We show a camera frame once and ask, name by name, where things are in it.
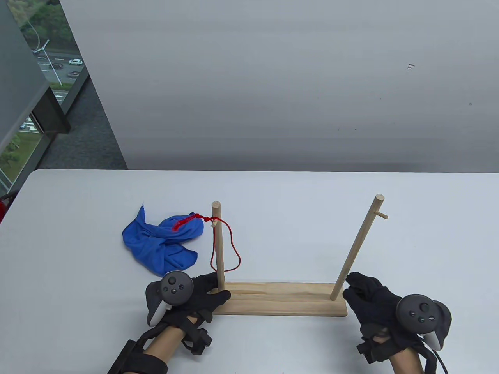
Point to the person's right hand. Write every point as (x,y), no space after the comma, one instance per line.
(374,304)

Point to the person's left hand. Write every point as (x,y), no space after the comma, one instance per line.
(202,296)

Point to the blue towel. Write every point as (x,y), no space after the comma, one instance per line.
(156,241)

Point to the wooden rack with posts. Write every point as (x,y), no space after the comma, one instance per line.
(280,300)

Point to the person's left forearm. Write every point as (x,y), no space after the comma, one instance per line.
(165,343)

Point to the person's right forearm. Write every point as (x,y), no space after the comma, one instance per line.
(405,360)

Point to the black and white controller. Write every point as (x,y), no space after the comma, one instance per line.
(419,313)
(175,286)

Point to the red object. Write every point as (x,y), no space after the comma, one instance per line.
(3,212)

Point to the glass window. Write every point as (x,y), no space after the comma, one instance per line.
(46,46)

